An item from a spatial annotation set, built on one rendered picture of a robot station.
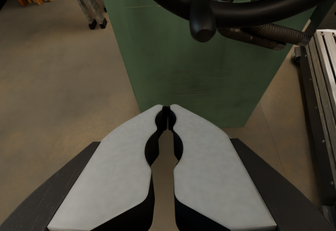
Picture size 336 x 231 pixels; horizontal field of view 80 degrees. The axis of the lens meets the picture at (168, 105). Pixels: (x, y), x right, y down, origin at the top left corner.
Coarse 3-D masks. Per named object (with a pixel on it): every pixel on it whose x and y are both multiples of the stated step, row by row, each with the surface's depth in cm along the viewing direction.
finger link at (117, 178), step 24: (144, 120) 10; (120, 144) 9; (144, 144) 9; (96, 168) 7; (120, 168) 7; (144, 168) 7; (72, 192) 7; (96, 192) 6; (120, 192) 6; (144, 192) 6; (72, 216) 6; (96, 216) 6; (120, 216) 6; (144, 216) 6
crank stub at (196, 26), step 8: (192, 0) 21; (200, 0) 20; (192, 8) 20; (200, 8) 19; (208, 8) 19; (192, 16) 19; (200, 16) 18; (208, 16) 18; (192, 24) 18; (200, 24) 18; (208, 24) 18; (192, 32) 19; (200, 32) 18; (208, 32) 18; (200, 40) 19
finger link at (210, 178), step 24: (168, 120) 12; (192, 120) 10; (192, 144) 8; (216, 144) 8; (192, 168) 7; (216, 168) 7; (240, 168) 7; (192, 192) 6; (216, 192) 6; (240, 192) 6; (192, 216) 6; (216, 216) 6; (240, 216) 6; (264, 216) 6
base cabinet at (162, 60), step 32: (128, 0) 41; (128, 32) 47; (160, 32) 47; (128, 64) 56; (160, 64) 56; (192, 64) 56; (224, 64) 56; (256, 64) 56; (160, 96) 69; (192, 96) 69; (224, 96) 69; (256, 96) 70
